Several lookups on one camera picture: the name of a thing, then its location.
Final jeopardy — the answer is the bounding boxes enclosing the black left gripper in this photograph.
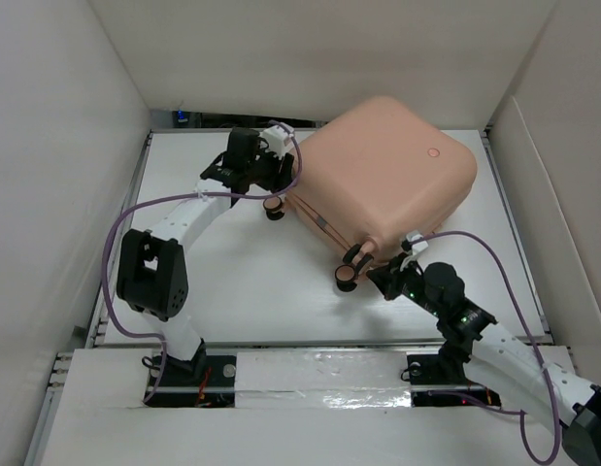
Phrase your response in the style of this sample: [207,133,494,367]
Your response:
[247,141,292,195]

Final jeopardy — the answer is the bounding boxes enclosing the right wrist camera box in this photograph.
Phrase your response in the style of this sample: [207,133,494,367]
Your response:
[402,230,428,260]

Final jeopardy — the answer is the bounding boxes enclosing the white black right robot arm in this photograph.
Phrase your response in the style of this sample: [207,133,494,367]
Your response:
[367,262,601,465]

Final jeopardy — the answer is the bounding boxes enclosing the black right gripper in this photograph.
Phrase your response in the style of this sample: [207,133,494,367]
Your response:
[365,250,444,318]

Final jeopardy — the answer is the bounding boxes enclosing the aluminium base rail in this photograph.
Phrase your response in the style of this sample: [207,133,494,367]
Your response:
[47,334,505,409]

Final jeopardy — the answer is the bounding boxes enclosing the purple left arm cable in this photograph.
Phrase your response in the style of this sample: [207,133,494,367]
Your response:
[100,123,304,404]

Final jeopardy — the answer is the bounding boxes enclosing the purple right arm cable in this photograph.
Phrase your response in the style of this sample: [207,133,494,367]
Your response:
[404,230,563,464]

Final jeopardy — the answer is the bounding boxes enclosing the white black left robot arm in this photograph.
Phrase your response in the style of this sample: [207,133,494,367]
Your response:
[116,122,302,386]

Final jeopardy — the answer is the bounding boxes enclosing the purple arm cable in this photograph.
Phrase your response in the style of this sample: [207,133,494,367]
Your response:
[404,230,563,464]
[100,123,304,404]

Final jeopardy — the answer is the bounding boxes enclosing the pink hard-shell suitcase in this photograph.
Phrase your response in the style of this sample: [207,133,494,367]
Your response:
[262,95,479,292]

